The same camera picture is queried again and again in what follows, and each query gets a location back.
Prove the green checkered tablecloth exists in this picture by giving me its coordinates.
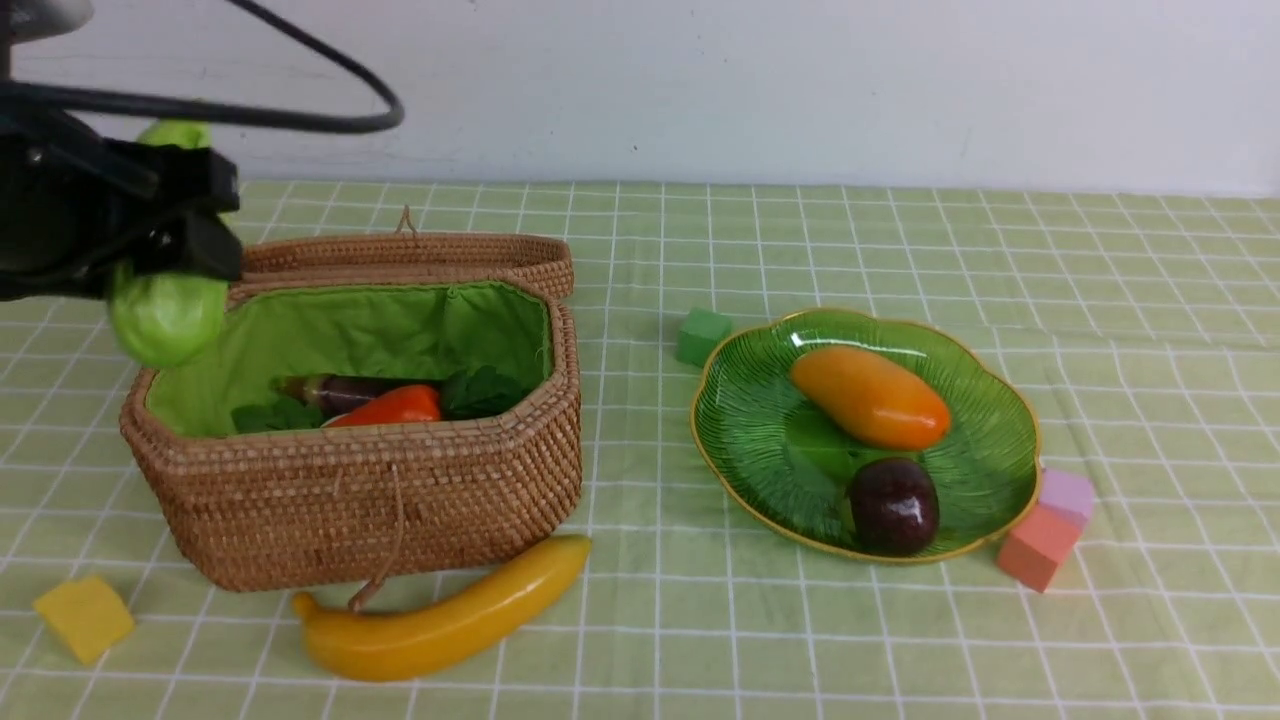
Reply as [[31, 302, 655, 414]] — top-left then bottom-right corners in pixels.
[[1, 181, 1279, 719]]

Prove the pink foam cube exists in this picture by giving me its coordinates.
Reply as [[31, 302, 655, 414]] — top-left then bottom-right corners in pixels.
[[1039, 468, 1096, 530]]

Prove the green glass leaf plate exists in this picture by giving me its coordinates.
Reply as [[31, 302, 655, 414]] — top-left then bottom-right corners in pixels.
[[690, 307, 1043, 565]]

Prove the green foam cube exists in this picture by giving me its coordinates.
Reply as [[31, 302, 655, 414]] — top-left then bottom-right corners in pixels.
[[675, 307, 733, 369]]

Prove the dark purple passion fruit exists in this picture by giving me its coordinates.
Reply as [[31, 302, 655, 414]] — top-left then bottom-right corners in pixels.
[[845, 457, 940, 557]]

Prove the woven wicker basket lid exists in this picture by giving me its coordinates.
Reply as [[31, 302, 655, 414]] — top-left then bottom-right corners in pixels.
[[243, 208, 575, 299]]

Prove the white radish with leaves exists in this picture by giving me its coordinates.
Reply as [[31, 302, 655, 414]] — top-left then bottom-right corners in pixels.
[[230, 396, 325, 434]]

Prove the orange mango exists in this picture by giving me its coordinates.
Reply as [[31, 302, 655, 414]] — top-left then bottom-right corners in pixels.
[[788, 345, 952, 452]]

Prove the salmon orange foam cube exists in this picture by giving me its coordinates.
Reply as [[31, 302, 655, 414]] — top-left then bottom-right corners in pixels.
[[996, 505, 1082, 593]]

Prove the yellow banana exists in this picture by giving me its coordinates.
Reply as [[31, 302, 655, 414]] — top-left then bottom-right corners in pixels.
[[291, 534, 593, 683]]

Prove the dark purple eggplant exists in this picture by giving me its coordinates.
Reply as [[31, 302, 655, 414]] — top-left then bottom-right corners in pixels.
[[271, 374, 410, 419]]

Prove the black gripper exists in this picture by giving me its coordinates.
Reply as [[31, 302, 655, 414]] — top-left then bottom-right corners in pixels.
[[1, 105, 244, 301]]

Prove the green bitter gourd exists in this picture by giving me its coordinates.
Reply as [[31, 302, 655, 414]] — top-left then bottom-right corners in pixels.
[[105, 120, 233, 369]]

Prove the black cable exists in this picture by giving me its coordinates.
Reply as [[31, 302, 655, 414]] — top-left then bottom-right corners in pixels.
[[0, 0, 406, 135]]

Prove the yellow foam cube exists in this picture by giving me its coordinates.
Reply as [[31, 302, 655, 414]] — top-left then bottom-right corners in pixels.
[[33, 575, 136, 666]]

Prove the orange carrot with leaves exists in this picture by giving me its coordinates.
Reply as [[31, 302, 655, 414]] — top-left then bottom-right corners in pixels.
[[325, 366, 530, 428]]

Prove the woven wicker basket green lining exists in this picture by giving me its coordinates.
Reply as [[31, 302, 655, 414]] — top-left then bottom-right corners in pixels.
[[120, 275, 582, 591]]

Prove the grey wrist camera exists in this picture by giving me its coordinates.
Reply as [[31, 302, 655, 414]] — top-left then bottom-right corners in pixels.
[[1, 0, 93, 44]]

